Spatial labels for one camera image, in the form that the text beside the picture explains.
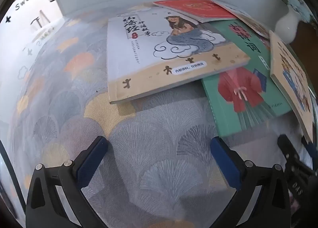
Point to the cartoon picture book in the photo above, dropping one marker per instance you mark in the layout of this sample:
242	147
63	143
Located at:
290	79

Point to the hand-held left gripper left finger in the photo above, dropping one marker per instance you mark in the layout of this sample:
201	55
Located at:
92	161

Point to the white book yellow robe figure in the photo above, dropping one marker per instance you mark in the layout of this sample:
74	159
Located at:
246	18

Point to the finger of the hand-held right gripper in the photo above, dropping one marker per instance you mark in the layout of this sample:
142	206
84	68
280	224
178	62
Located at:
288	153

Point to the white vase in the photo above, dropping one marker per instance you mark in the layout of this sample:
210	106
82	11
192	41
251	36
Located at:
285	28

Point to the white beige mermaid book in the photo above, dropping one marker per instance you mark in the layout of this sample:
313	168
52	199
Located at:
139	51

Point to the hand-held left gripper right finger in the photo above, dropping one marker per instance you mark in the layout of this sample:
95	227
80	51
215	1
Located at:
224	161

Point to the teal book red robe figure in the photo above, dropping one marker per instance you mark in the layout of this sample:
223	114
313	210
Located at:
248	89

